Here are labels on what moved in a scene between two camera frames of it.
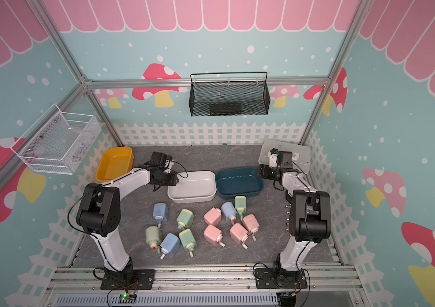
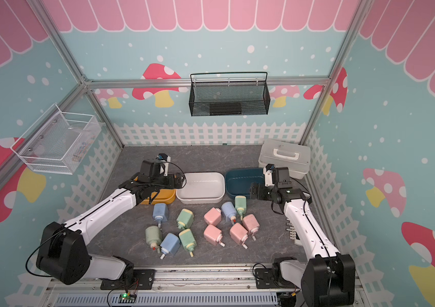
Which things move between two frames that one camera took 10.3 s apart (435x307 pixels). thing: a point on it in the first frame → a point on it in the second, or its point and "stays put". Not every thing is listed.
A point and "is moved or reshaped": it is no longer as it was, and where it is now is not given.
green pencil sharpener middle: [185, 219] stays put
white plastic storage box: [193, 186] is moved or reshaped
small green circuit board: [127, 299] stays put
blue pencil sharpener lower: [170, 244] stays put
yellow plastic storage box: [114, 163] → [164, 196]
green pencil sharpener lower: [187, 241] stays put
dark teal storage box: [231, 183] is moved or reshaped
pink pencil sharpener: [251, 224] stays put
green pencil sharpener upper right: [240, 204] stays put
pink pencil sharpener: [213, 235] stays put
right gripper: [264, 171] → [260, 194]
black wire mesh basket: [224, 98] stays put
